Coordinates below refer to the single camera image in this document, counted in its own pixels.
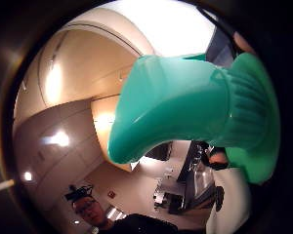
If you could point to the the person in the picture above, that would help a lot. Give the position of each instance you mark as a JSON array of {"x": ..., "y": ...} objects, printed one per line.
[{"x": 133, "y": 224}]

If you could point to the rectangular ceiling lights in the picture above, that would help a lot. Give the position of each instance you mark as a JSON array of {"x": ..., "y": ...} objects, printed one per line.
[{"x": 116, "y": 213}]

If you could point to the white rod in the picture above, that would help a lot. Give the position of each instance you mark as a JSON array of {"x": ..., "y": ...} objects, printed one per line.
[{"x": 2, "y": 186}]

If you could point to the red wall alarm box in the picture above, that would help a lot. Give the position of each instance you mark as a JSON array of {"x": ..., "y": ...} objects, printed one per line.
[{"x": 111, "y": 194}]

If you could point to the black camera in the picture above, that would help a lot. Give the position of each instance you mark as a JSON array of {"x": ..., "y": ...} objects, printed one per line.
[{"x": 77, "y": 192}]

